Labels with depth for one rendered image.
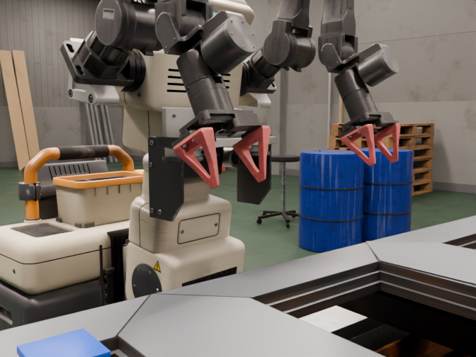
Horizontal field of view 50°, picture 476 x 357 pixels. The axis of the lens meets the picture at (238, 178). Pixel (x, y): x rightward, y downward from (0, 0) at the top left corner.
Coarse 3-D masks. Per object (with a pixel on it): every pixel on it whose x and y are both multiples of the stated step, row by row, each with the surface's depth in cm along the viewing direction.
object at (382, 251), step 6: (372, 246) 89; (378, 246) 89; (384, 246) 89; (390, 246) 89; (396, 246) 89; (402, 246) 89; (408, 246) 89; (414, 246) 89; (420, 246) 89; (378, 252) 85; (384, 252) 85; (390, 252) 85; (396, 252) 85; (402, 252) 85; (378, 258) 82; (384, 258) 82
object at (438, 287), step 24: (456, 240) 95; (384, 264) 80; (288, 288) 68; (312, 288) 71; (336, 288) 73; (360, 288) 76; (384, 288) 78; (408, 288) 76; (432, 288) 73; (456, 288) 71; (288, 312) 67; (312, 312) 70; (456, 312) 69
